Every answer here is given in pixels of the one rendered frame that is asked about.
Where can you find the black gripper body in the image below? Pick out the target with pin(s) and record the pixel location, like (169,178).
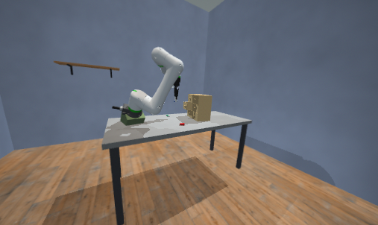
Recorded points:
(176,85)

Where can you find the small tan chest of drawers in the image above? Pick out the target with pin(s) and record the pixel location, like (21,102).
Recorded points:
(204,107)

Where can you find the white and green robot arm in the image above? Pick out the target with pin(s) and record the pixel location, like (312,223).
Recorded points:
(171,67)

